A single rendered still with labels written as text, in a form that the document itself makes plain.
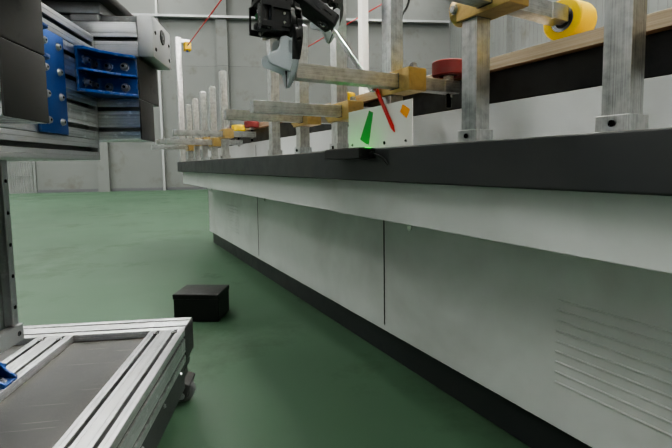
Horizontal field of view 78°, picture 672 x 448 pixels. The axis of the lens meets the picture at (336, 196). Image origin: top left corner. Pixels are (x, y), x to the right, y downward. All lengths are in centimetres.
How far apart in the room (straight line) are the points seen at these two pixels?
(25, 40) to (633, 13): 76
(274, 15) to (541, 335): 85
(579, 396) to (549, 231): 42
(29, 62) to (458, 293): 101
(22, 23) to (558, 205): 77
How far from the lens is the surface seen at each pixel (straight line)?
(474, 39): 83
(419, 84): 96
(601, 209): 70
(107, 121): 105
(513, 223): 78
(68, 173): 1353
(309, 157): 130
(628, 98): 66
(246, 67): 1249
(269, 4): 83
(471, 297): 115
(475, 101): 81
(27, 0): 70
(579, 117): 94
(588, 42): 94
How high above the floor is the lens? 66
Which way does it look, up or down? 4 degrees down
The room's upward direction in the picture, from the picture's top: 1 degrees counter-clockwise
